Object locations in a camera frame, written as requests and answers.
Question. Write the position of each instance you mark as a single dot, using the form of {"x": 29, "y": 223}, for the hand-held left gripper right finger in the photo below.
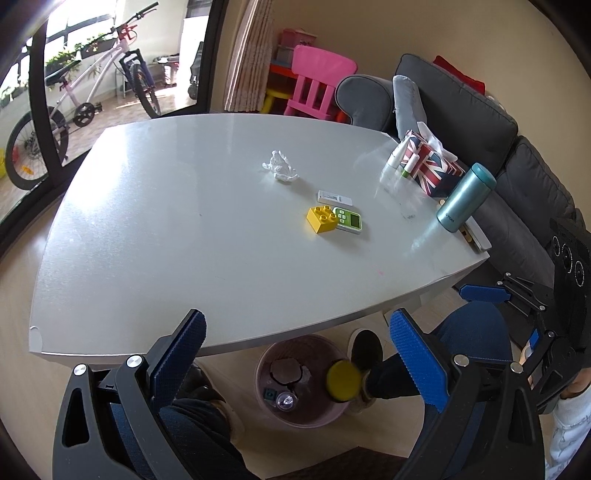
{"x": 418, "y": 364}

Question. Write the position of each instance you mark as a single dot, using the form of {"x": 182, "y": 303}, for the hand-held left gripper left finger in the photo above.
{"x": 178, "y": 364}

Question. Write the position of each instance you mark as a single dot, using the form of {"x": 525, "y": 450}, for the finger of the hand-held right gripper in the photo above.
{"x": 534, "y": 340}
{"x": 480, "y": 293}

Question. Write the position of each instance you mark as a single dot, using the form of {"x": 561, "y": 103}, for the teal building block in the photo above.
{"x": 269, "y": 395}

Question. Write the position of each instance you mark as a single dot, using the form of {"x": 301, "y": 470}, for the clear plastic capsule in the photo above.
{"x": 284, "y": 400}

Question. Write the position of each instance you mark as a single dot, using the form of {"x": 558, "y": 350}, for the pink trash bin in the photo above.
{"x": 300, "y": 415}

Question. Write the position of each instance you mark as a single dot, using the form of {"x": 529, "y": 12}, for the person's right leg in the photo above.
{"x": 471, "y": 332}

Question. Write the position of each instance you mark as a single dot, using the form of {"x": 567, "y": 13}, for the person's leg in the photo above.
{"x": 471, "y": 332}
{"x": 198, "y": 438}

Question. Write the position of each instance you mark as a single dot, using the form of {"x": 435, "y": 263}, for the person's right shoe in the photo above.
{"x": 367, "y": 346}

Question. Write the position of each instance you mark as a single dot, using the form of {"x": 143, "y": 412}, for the person's shoe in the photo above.
{"x": 233, "y": 427}
{"x": 367, "y": 346}

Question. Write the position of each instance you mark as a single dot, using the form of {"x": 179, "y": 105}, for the person's left leg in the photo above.
{"x": 198, "y": 438}

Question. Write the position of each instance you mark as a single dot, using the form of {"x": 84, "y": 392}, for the person's left shoe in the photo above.
{"x": 233, "y": 427}

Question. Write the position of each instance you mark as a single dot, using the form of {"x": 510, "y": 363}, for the teal thermos bottle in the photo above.
{"x": 464, "y": 198}

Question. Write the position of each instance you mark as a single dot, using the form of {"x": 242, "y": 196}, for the flag print tissue box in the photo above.
{"x": 429, "y": 168}

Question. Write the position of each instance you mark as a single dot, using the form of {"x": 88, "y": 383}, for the white tube green cap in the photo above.
{"x": 408, "y": 167}

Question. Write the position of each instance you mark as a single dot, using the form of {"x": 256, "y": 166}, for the green white handheld device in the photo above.
{"x": 351, "y": 222}

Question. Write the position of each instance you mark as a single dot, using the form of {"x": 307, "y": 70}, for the yellow building block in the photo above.
{"x": 323, "y": 220}

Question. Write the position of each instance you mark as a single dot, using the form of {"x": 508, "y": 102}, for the small white box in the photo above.
{"x": 334, "y": 197}

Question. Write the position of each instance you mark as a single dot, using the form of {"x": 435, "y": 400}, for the grey sofa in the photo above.
{"x": 461, "y": 106}

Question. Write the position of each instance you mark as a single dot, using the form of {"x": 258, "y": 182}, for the grey pillow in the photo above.
{"x": 408, "y": 106}

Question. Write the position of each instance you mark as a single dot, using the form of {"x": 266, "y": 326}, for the red cushion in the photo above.
{"x": 461, "y": 74}

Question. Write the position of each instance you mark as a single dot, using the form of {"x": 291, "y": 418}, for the crumpled clear plastic wrapper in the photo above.
{"x": 279, "y": 166}

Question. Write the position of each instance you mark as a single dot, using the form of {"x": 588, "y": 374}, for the yellow crate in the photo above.
{"x": 2, "y": 161}

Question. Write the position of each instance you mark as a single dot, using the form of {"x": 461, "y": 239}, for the pink plastic chair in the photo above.
{"x": 316, "y": 78}

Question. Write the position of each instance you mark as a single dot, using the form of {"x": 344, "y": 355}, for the yellow plastic stool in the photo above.
{"x": 274, "y": 99}

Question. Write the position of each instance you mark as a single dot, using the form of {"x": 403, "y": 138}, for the red kids table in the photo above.
{"x": 281, "y": 74}

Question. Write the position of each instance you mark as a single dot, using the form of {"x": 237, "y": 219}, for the white bicycle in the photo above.
{"x": 104, "y": 64}

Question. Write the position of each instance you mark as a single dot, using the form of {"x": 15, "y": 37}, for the pink storage box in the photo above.
{"x": 300, "y": 38}

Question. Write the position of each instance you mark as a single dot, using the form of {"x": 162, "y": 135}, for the striped curtain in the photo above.
{"x": 251, "y": 60}

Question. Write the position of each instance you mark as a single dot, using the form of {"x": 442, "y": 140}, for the row of potted plants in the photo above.
{"x": 97, "y": 46}

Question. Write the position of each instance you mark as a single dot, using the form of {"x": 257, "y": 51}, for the black sliding door frame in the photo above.
{"x": 46, "y": 101}

